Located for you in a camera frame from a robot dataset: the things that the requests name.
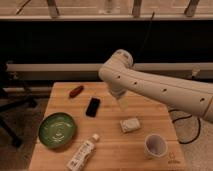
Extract green plate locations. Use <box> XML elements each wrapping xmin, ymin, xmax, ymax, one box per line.
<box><xmin>38</xmin><ymin>112</ymin><xmax>77</xmax><ymax>149</ymax></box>

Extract red brown marker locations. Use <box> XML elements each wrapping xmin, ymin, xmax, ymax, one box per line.
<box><xmin>69</xmin><ymin>85</ymin><xmax>84</xmax><ymax>98</ymax></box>

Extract black eraser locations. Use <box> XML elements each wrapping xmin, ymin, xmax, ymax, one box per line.
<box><xmin>86</xmin><ymin>98</ymin><xmax>100</xmax><ymax>117</ymax></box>

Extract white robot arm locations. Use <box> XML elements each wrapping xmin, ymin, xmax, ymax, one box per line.
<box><xmin>98</xmin><ymin>49</ymin><xmax>213</xmax><ymax>123</ymax></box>

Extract black office chair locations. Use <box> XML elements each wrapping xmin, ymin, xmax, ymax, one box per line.
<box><xmin>0</xmin><ymin>61</ymin><xmax>38</xmax><ymax>149</ymax></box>

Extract black floor cable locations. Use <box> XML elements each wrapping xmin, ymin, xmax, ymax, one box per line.
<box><xmin>168</xmin><ymin>109</ymin><xmax>203</xmax><ymax>145</ymax></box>

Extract black hanging cable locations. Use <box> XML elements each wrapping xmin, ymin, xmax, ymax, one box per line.
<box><xmin>133</xmin><ymin>11</ymin><xmax>156</xmax><ymax>68</ymax></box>

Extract white plastic bottle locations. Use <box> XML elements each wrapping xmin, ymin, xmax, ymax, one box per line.
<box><xmin>67</xmin><ymin>134</ymin><xmax>100</xmax><ymax>171</ymax></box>

